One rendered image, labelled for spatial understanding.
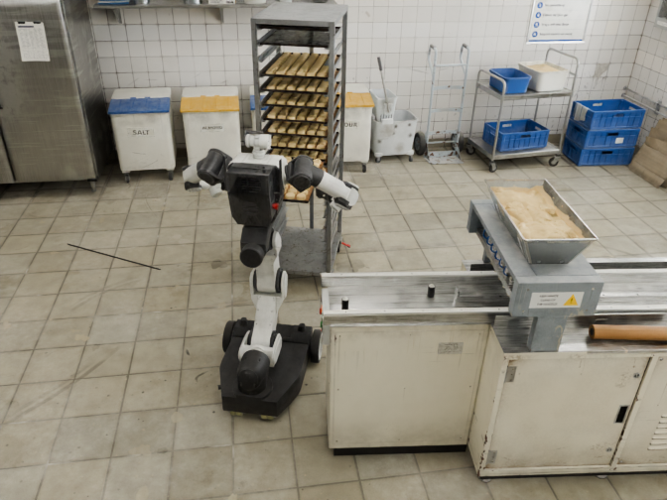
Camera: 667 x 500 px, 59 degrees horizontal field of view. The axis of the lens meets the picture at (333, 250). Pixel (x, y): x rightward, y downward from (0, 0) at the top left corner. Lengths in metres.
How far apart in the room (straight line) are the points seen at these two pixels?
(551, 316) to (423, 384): 0.69
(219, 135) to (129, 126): 0.82
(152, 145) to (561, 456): 4.41
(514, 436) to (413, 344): 0.63
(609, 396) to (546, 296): 0.67
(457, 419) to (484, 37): 4.62
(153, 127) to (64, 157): 0.82
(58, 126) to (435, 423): 4.11
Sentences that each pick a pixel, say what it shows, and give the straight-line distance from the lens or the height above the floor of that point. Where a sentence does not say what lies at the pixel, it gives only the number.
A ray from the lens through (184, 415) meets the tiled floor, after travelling 3.39.
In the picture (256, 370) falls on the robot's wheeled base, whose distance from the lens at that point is 3.07.
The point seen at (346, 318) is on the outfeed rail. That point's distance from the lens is 2.51.
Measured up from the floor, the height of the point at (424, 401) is 0.39.
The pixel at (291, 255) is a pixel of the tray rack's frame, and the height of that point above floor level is 0.15.
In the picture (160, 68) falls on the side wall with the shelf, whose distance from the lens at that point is 6.34.
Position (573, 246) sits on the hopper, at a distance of 2.42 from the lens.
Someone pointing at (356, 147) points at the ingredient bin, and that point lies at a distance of 5.97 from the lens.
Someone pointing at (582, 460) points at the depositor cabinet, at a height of 0.17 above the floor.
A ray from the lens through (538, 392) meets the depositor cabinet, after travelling 2.73.
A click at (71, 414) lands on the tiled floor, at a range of 3.57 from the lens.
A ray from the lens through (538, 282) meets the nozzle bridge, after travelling 2.34.
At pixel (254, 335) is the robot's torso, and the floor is 0.35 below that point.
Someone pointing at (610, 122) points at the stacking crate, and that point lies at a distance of 6.83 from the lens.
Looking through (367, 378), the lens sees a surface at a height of 0.54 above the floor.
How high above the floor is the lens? 2.40
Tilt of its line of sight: 31 degrees down
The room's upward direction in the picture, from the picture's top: 1 degrees clockwise
